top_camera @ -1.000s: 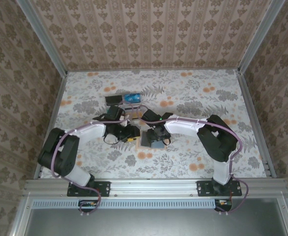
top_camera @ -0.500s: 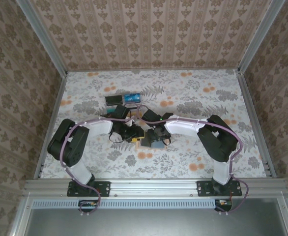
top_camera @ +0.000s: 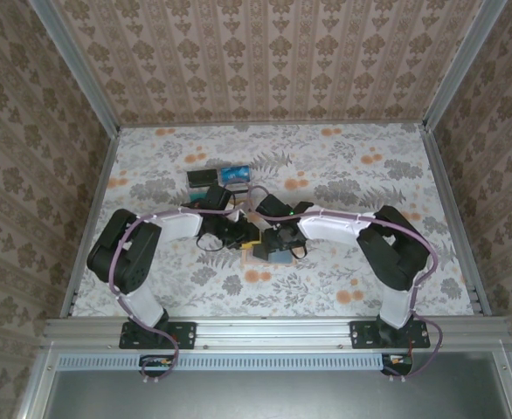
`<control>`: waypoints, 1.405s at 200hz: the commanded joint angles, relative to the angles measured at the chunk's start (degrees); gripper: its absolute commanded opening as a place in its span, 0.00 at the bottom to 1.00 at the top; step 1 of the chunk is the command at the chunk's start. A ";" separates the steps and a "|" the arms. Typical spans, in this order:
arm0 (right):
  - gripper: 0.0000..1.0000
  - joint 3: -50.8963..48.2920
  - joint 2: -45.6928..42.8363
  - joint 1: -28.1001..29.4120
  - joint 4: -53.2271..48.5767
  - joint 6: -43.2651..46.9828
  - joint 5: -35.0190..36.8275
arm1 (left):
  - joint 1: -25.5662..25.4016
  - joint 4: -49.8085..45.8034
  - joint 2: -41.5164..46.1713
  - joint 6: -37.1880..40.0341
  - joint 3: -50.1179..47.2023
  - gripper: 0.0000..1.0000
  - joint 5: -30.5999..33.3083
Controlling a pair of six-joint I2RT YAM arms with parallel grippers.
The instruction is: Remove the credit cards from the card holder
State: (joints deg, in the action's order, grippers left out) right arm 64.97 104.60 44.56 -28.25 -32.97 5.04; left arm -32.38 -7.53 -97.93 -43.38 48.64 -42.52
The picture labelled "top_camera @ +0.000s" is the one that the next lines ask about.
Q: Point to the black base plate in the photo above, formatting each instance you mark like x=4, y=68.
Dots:
x=361, y=334
x=186, y=334

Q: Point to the aluminium left corner post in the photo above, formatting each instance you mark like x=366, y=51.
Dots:
x=82, y=74

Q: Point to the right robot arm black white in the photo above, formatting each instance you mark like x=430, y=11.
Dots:
x=396, y=262

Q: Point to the aluminium right side rail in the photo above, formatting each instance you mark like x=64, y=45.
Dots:
x=446, y=183

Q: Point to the aluminium right corner post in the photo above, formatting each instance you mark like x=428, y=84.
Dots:
x=461, y=65

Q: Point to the black card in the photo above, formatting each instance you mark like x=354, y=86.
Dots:
x=202, y=177

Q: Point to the aluminium corner post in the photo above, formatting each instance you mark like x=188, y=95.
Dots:
x=461, y=65
x=82, y=74

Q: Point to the clear acrylic card holder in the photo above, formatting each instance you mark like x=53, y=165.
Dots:
x=218, y=183

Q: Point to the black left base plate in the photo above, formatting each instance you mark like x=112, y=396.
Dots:
x=186, y=334

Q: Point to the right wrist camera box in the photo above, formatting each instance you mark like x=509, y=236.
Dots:
x=273, y=207

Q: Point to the aluminium front rail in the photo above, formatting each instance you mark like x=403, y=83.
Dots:
x=273, y=331

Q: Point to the grey metal sheet panel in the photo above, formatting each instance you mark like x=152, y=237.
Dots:
x=260, y=397

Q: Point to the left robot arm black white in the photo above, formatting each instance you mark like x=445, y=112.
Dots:
x=125, y=262

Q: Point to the grey blue card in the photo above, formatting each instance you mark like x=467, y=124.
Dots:
x=282, y=258

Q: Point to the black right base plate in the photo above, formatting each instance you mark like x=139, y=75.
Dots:
x=361, y=334

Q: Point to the aluminium rail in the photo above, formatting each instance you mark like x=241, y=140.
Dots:
x=103, y=174
x=446, y=183
x=273, y=331

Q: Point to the white pink card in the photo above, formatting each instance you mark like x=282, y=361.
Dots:
x=239, y=187

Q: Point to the aluminium left side rail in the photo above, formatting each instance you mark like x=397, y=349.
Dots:
x=103, y=174

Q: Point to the square wooden board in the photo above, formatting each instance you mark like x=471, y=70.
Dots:
x=243, y=262

